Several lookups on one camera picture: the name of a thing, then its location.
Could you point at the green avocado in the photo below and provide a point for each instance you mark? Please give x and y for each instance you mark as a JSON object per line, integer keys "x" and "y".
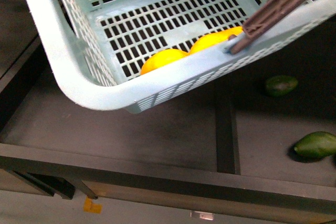
{"x": 281, "y": 85}
{"x": 316, "y": 145}

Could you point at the light blue plastic basket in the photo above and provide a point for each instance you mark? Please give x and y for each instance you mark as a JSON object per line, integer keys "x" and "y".
{"x": 96, "y": 48}

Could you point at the orange floor tape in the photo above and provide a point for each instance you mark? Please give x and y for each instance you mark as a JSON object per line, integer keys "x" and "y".
{"x": 91, "y": 207}

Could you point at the lemon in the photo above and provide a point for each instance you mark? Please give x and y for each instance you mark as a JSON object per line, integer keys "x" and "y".
{"x": 162, "y": 59}

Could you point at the yellow mango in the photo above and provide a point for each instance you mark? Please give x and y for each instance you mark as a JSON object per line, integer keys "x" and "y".
{"x": 212, "y": 39}

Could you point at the green avocado lower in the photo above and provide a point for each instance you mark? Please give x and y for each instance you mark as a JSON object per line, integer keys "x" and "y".
{"x": 316, "y": 145}

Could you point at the green avocado upper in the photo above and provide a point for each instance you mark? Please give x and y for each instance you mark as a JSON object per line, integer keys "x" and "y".
{"x": 281, "y": 85}

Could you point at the black display shelf tray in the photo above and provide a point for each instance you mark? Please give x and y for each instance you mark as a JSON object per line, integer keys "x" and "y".
{"x": 166, "y": 154}

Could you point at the black shelf divider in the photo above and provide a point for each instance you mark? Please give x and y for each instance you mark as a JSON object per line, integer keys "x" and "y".
{"x": 227, "y": 151}

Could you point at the brown basket handle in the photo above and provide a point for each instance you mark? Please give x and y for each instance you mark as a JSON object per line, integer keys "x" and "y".
{"x": 263, "y": 20}

